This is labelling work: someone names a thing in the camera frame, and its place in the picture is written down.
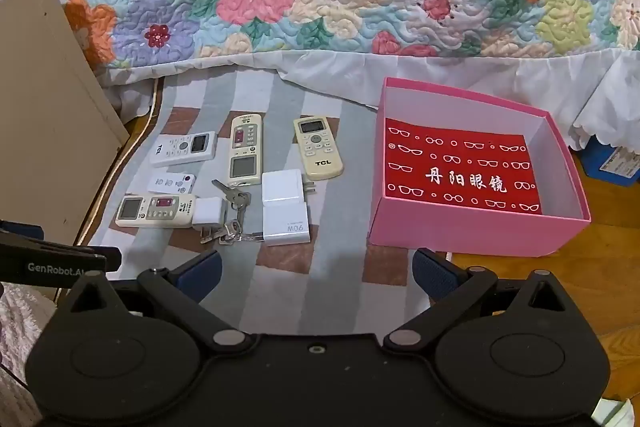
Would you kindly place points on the large white charger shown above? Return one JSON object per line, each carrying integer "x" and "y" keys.
{"x": 287, "y": 226}
{"x": 282, "y": 189}

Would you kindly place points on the white remote with dark display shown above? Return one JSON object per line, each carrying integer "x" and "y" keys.
{"x": 182, "y": 149}

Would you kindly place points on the cream remote with red panel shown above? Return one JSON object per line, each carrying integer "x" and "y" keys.
{"x": 245, "y": 152}
{"x": 155, "y": 209}

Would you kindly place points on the white paper item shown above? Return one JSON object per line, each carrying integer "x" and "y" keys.
{"x": 617, "y": 413}

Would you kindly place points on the pink fuzzy cloth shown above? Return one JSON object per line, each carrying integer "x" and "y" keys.
{"x": 20, "y": 322}

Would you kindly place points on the small white charger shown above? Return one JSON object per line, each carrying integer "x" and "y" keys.
{"x": 207, "y": 214}

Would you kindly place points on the striped grey brown mat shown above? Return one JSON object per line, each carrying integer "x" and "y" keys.
{"x": 345, "y": 227}

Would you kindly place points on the bunch of keys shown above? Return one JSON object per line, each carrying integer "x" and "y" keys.
{"x": 236, "y": 207}

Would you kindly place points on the red card with glasses print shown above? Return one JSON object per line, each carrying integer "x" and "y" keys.
{"x": 460, "y": 159}

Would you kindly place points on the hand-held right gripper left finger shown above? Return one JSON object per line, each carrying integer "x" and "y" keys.
{"x": 206, "y": 266}

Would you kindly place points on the floral quilted blanket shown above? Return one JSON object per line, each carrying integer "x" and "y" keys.
{"x": 450, "y": 67}

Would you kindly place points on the blue box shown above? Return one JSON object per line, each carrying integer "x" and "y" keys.
{"x": 600, "y": 157}

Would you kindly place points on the beige board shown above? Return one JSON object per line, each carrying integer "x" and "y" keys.
{"x": 50, "y": 107}

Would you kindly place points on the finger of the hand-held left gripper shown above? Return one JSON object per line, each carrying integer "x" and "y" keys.
{"x": 112, "y": 259}
{"x": 25, "y": 231}

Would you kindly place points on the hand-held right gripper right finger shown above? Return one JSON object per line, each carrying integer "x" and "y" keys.
{"x": 434, "y": 276}

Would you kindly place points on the pink cardboard box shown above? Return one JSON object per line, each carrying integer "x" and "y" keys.
{"x": 450, "y": 232}

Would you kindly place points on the cream remote with grey buttons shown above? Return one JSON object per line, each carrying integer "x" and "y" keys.
{"x": 318, "y": 149}

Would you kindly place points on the small white remote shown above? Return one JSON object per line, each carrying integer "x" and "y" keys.
{"x": 172, "y": 183}

